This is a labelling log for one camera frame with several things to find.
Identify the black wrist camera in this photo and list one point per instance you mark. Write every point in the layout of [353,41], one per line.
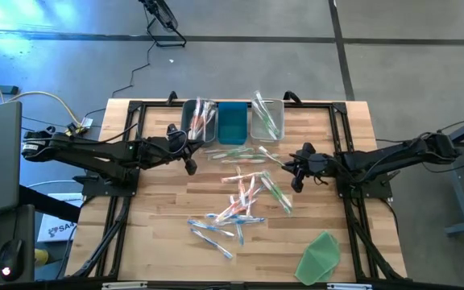
[307,149]
[172,131]

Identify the white printed cardboard box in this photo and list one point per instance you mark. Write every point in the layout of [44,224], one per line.
[56,227]

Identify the silver metal bracket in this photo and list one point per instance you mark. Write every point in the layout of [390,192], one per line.
[349,286]
[124,285]

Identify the small yellow object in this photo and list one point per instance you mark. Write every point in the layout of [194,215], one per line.
[40,256]

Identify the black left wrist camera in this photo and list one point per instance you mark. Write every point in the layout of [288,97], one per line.
[172,131]

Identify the dark computer desk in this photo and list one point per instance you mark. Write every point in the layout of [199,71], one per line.
[18,217]

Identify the black computer mouse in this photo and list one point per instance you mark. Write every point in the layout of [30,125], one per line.
[10,259]

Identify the black diagonal desk leg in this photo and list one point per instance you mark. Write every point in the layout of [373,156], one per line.
[48,205]

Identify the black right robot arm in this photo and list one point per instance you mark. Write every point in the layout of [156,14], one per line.
[397,155]

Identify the blue toothbrush in clear wrapper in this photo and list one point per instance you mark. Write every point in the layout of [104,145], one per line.
[240,234]
[210,227]
[212,243]
[248,220]
[220,216]

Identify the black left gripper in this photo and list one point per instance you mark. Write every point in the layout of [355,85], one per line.
[159,151]

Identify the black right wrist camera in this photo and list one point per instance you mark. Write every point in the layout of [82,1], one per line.
[307,149]

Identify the light grey plastic bin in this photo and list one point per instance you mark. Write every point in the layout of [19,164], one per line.
[256,136]

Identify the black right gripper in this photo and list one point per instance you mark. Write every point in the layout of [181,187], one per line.
[316,166]

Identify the teal plastic bin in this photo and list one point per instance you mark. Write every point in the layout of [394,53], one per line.
[232,123]

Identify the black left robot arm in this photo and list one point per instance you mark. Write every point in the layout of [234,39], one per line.
[87,155]

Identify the black floor fan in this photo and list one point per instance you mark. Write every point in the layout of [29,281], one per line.
[161,16]

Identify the power strip with plugs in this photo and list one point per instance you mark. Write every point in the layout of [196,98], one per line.
[78,127]

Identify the dark grey plastic bin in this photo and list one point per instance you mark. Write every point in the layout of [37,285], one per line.
[185,121]

